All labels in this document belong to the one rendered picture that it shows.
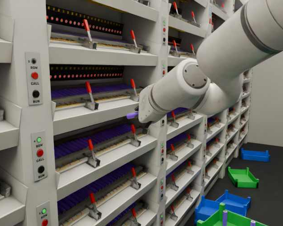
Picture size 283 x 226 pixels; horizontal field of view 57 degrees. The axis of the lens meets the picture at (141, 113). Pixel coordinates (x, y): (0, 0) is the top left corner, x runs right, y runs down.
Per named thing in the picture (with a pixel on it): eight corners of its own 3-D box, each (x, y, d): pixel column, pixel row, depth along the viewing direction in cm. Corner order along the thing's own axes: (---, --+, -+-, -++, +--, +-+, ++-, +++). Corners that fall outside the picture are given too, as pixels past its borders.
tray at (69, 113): (155, 107, 121) (163, 79, 117) (50, 136, 69) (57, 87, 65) (121, 93, 129) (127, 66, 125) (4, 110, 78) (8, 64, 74)
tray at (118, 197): (155, 184, 127) (162, 160, 123) (58, 264, 76) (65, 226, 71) (121, 166, 136) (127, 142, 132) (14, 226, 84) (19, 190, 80)
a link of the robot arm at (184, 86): (187, 88, 70) (156, 74, 67) (218, 68, 58) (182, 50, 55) (180, 116, 67) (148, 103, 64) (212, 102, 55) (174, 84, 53)
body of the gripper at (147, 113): (151, 76, 69) (136, 90, 79) (149, 113, 66) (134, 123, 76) (176, 81, 72) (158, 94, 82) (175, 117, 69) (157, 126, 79)
